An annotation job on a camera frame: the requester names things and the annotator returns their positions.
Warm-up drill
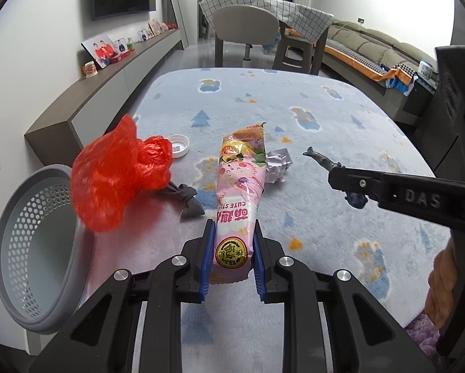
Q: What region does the white bottle cap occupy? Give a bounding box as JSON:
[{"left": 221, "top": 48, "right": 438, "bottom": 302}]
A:
[{"left": 167, "top": 134, "right": 190, "bottom": 159}]

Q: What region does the light blue printed blanket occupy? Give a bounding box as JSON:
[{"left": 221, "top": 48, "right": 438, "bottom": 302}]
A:
[{"left": 75, "top": 67, "right": 453, "bottom": 373}]

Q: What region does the grey perforated plastic basket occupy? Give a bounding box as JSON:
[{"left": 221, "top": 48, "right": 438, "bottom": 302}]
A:
[{"left": 0, "top": 164, "right": 97, "bottom": 334}]

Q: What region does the grey dining chair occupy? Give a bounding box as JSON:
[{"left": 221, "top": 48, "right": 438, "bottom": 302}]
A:
[{"left": 213, "top": 5, "right": 280, "bottom": 67}]

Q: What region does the blue bag under table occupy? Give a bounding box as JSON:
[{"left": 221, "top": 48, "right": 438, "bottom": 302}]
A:
[{"left": 261, "top": 31, "right": 281, "bottom": 53}]

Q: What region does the pink snack packet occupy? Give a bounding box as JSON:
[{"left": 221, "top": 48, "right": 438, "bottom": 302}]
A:
[{"left": 210, "top": 122, "right": 267, "bottom": 284}]

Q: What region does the grey stool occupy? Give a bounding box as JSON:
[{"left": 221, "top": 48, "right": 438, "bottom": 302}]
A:
[{"left": 273, "top": 34, "right": 315, "bottom": 74}]

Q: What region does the row of small picture frames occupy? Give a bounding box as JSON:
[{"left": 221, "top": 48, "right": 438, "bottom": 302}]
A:
[{"left": 137, "top": 19, "right": 159, "bottom": 43}]

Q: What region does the blue plastic bag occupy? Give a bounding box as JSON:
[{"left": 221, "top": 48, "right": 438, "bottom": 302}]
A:
[{"left": 386, "top": 74, "right": 412, "bottom": 96}]

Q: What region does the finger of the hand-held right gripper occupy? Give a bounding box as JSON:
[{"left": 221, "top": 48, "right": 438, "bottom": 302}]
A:
[{"left": 329, "top": 166, "right": 465, "bottom": 237}]

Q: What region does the olive green sofa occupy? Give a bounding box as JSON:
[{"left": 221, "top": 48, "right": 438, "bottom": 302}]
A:
[{"left": 322, "top": 19, "right": 451, "bottom": 125}]

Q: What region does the black side table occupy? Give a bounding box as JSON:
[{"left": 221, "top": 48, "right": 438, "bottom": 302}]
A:
[{"left": 405, "top": 76, "right": 437, "bottom": 125}]

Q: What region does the dark grey crumpled wrapper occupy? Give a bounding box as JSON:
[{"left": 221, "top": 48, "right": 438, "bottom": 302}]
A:
[{"left": 166, "top": 182, "right": 206, "bottom": 220}]

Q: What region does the purple fleece clothing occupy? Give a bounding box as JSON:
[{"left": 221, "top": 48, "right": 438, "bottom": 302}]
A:
[{"left": 405, "top": 311, "right": 447, "bottom": 358}]

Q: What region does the person's right hand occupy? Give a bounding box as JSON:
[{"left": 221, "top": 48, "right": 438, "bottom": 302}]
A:
[{"left": 427, "top": 237, "right": 457, "bottom": 320}]

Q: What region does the dark toy figure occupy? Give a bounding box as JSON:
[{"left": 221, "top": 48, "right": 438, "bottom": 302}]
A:
[{"left": 303, "top": 146, "right": 370, "bottom": 209}]

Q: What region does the checkered tablecloth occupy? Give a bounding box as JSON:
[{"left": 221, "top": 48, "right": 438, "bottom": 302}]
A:
[{"left": 199, "top": 0, "right": 334, "bottom": 43}]

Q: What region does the leaning framed mirror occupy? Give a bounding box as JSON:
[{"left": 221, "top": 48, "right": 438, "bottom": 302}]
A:
[{"left": 161, "top": 0, "right": 189, "bottom": 50}]

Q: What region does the crumpled silver foil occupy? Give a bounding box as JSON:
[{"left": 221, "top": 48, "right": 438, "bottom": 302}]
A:
[{"left": 264, "top": 147, "right": 294, "bottom": 184}]

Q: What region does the long grey low cabinet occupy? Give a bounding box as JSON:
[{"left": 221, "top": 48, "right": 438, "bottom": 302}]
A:
[{"left": 24, "top": 29, "right": 182, "bottom": 166}]

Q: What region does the large photo print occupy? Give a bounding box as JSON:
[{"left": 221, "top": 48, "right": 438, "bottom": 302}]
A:
[{"left": 81, "top": 34, "right": 118, "bottom": 67}]

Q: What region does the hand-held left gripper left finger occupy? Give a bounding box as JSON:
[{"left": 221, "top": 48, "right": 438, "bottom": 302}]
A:
[{"left": 28, "top": 219, "right": 217, "bottom": 373}]

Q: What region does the red plastic bag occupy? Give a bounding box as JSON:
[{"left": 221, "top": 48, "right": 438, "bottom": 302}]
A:
[{"left": 71, "top": 114, "right": 175, "bottom": 234}]

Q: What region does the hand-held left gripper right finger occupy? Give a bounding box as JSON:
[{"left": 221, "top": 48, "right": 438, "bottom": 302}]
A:
[{"left": 251, "top": 225, "right": 443, "bottom": 373}]

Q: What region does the houndstooth throw with orange edge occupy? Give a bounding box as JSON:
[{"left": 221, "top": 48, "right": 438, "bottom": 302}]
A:
[{"left": 325, "top": 41, "right": 416, "bottom": 86}]

